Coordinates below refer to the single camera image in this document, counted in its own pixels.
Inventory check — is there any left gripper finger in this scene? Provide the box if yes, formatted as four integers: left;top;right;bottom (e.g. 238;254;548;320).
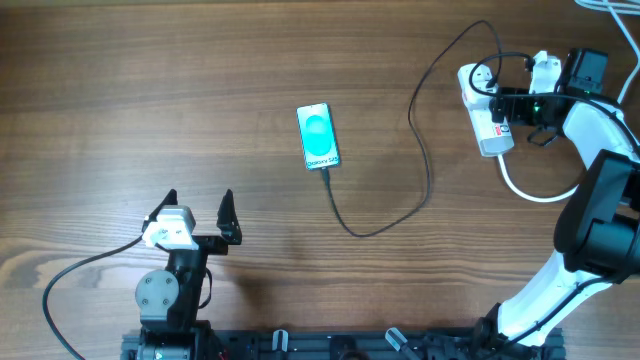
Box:
216;189;243;245
142;189;178;231

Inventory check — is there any black USB charging cable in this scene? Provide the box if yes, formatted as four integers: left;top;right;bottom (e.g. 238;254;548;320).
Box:
319;19;504;239

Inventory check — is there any blue Galaxy smartphone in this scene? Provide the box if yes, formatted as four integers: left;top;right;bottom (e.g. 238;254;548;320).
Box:
296;103;341;171

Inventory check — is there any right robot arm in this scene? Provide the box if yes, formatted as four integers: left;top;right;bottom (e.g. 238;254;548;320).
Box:
458;48;639;357

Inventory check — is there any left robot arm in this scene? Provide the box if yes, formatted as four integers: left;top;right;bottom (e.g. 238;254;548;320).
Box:
120;189;242;360

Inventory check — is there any white charger plug adapter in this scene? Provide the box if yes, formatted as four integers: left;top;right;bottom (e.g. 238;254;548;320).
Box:
461;82;499;111

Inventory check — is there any white power strip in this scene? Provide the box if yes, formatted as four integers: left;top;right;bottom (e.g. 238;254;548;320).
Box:
457;63;514;157

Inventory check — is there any white power strip cord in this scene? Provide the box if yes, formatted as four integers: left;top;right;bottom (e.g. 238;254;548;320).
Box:
496;0;640;204

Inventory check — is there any white cables top corner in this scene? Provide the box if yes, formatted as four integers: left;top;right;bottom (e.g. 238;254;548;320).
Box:
573;0;640;16

